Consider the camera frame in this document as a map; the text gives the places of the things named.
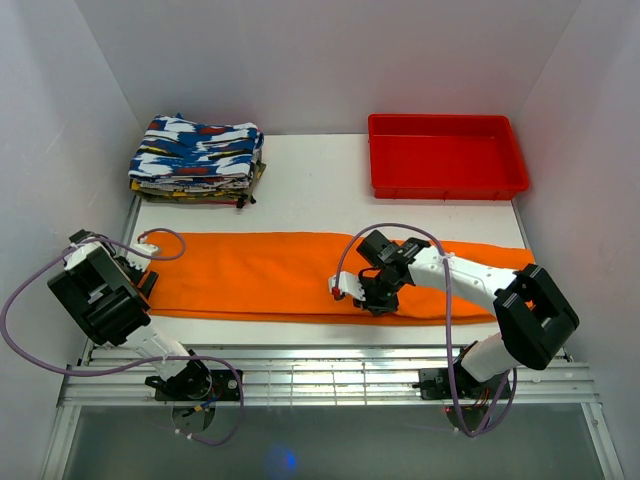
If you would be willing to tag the red plastic tray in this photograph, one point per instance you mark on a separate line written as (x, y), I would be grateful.
(445, 157)

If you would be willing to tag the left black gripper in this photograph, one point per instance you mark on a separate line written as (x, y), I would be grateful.
(137, 273)

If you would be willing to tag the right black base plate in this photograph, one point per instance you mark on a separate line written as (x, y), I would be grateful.
(434, 384)

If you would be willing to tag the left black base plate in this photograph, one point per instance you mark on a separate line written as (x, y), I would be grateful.
(217, 385)

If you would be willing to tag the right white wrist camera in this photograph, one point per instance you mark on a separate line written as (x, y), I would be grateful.
(346, 284)

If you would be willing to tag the blue patterned folded trousers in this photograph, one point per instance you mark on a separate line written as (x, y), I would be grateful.
(174, 148)

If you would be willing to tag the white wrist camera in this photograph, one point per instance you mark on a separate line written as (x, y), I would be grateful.
(141, 255)
(346, 284)

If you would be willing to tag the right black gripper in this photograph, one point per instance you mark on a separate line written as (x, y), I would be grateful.
(371, 304)

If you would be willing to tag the aluminium frame rails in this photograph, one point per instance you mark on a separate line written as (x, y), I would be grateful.
(306, 365)

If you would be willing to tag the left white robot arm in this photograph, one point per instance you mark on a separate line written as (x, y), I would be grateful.
(107, 295)

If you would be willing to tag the orange trousers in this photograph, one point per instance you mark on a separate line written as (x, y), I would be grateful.
(279, 277)

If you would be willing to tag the stack of folded clothes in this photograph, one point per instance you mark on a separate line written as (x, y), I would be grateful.
(225, 194)

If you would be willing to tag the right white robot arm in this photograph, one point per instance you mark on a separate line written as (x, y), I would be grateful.
(534, 317)

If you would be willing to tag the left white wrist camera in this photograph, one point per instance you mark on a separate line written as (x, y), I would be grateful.
(141, 255)

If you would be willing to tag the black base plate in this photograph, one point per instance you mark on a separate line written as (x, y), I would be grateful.
(217, 385)
(434, 384)

